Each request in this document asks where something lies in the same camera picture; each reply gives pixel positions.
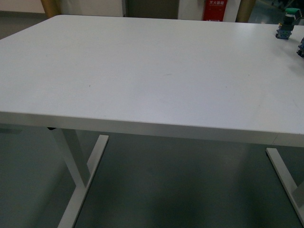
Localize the red mushroom push button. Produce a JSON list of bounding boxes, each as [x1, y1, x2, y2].
[[296, 38, 304, 57]]

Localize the green mushroom push button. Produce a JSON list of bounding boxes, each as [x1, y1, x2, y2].
[[275, 8, 302, 39]]

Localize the grey brown door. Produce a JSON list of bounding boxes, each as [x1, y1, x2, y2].
[[126, 0, 179, 19]]

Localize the red fire extinguisher cabinet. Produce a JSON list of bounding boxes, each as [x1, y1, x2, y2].
[[202, 0, 228, 22]]

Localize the right potted plant gold pot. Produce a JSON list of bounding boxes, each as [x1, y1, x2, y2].
[[235, 0, 256, 23]]

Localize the potted plant gold pot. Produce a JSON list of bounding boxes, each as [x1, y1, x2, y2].
[[235, 0, 256, 23], [40, 0, 62, 18]]

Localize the left potted plant gold pot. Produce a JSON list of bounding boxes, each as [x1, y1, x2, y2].
[[40, 0, 62, 18]]

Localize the white table leg frame left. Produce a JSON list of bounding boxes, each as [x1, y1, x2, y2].
[[50, 128, 109, 228]]

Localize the white table leg frame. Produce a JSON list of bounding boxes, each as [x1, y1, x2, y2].
[[266, 148, 304, 227], [50, 128, 109, 228]]

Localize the white table leg frame right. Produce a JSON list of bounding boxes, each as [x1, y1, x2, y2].
[[266, 148, 304, 227]]

